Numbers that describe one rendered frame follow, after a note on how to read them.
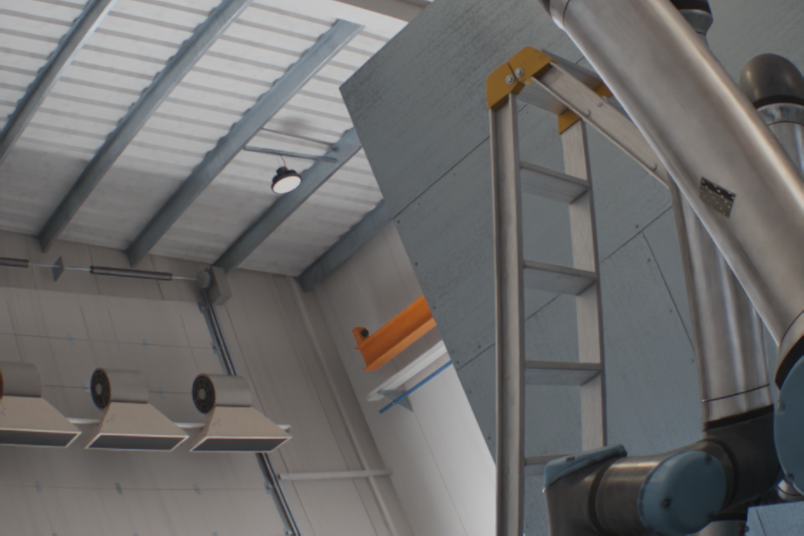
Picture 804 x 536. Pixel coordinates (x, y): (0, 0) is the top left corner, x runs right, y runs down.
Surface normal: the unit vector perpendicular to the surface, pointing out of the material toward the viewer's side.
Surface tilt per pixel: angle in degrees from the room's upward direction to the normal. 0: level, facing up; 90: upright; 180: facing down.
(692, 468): 115
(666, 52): 83
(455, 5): 90
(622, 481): 57
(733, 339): 105
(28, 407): 81
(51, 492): 90
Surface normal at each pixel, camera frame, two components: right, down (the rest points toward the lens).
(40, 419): 0.58, -0.66
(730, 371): -0.33, -0.06
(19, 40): 0.31, 0.84
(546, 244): -0.68, -0.07
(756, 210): -0.55, -0.26
